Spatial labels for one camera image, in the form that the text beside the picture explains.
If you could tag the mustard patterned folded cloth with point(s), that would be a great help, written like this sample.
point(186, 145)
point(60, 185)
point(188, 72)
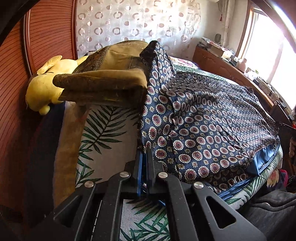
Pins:
point(114, 75)

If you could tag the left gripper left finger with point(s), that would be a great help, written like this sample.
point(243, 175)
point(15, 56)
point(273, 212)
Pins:
point(92, 211)

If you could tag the cardboard box on cabinet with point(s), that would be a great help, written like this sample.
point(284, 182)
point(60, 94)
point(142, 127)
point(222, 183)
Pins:
point(219, 51)

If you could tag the pink ceramic jar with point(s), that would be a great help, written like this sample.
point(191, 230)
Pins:
point(241, 65)

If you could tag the wooden sideboard cabinet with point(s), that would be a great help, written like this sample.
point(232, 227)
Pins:
point(210, 63)

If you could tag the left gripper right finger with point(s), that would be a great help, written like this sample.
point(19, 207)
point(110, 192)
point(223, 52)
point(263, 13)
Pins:
point(195, 212)

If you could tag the green fern leaf sheet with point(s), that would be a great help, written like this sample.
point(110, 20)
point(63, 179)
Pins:
point(106, 147)

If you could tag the navy patterned satin shirt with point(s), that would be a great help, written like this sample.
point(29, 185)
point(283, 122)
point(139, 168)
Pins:
point(203, 128)

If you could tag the circle patterned sheer curtain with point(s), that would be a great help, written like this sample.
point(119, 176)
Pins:
point(173, 24)

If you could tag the yellow plush toy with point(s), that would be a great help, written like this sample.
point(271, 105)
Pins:
point(41, 91)

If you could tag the wooden slatted wardrobe door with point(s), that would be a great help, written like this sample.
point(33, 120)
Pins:
point(31, 33)

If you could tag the window with wooden frame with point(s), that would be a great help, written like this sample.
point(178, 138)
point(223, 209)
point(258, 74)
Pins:
point(268, 53)

